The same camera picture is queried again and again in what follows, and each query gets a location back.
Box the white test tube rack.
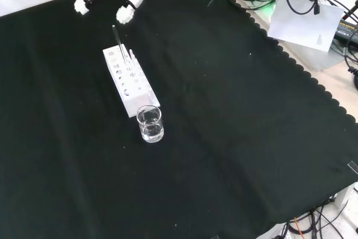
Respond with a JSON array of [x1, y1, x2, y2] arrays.
[[102, 45, 161, 119]]

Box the small clear glass beaker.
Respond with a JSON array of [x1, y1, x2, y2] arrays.
[[136, 105, 164, 144]]

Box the black bench cloth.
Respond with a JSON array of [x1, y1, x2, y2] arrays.
[[0, 0, 358, 239]]

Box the white paper sheet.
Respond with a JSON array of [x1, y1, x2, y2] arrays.
[[267, 0, 345, 53]]

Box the black power adapter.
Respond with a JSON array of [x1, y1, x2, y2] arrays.
[[332, 19, 358, 46]]

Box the green cable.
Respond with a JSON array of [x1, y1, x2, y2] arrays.
[[249, 0, 278, 10]]

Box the thin black cable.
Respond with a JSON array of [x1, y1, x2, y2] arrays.
[[321, 0, 358, 73]]

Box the orange cable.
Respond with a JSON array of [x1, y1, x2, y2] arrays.
[[293, 216, 306, 239]]

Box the black cable bundle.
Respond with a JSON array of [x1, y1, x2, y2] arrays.
[[285, 198, 350, 239]]

